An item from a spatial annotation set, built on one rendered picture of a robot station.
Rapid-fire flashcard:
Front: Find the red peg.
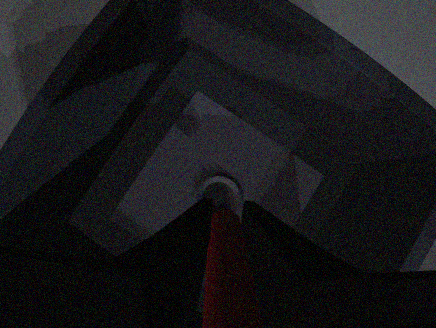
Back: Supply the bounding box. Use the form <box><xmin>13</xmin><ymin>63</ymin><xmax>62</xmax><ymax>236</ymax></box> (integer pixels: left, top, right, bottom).
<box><xmin>202</xmin><ymin>209</ymin><xmax>265</xmax><ymax>328</ymax></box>

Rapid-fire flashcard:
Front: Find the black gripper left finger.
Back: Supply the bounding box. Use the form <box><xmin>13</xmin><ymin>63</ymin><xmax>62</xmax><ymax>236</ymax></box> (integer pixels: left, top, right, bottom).
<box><xmin>0</xmin><ymin>197</ymin><xmax>213</xmax><ymax>328</ymax></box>

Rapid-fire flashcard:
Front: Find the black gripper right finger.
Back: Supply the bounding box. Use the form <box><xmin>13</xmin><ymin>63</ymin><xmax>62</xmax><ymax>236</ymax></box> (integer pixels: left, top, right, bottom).
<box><xmin>242</xmin><ymin>200</ymin><xmax>436</xmax><ymax>328</ymax></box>

